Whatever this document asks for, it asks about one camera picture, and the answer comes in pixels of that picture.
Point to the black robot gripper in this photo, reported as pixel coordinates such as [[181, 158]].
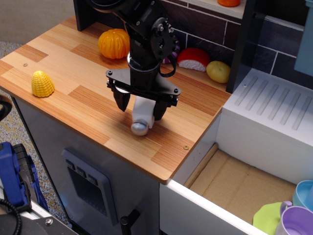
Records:
[[147, 84]]

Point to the white salt shaker silver cap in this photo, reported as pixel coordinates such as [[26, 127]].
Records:
[[143, 116]]

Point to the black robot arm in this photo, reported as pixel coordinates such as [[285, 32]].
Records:
[[150, 59]]

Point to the purple white toy onion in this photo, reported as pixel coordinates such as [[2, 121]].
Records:
[[174, 54]]

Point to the orange toy pumpkin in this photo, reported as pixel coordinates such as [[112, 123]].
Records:
[[114, 43]]

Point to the yellow toy potato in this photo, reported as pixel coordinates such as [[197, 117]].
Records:
[[218, 71]]

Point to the yellow toy corn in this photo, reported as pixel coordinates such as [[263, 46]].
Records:
[[41, 84]]

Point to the grey toy oven door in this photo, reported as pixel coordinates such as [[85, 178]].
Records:
[[93, 189]]

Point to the white toy sink unit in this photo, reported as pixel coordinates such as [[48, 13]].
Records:
[[258, 148]]

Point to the orange toy on shelf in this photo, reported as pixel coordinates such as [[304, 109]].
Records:
[[229, 3]]

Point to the wooden upper shelf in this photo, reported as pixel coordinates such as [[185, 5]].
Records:
[[234, 11]]

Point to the blue black clamp tool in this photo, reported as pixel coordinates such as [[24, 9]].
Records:
[[19, 177]]

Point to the light blue toy appliance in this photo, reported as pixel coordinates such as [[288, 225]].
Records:
[[304, 60]]

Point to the green toy plate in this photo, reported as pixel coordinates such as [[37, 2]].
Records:
[[267, 218]]

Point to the light blue toy cup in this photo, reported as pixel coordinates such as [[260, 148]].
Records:
[[303, 194]]

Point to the purple toy cup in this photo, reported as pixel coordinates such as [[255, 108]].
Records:
[[295, 220]]

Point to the black oven door handle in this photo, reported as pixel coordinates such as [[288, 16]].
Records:
[[126, 222]]

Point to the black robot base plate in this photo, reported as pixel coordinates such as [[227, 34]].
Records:
[[41, 226]]

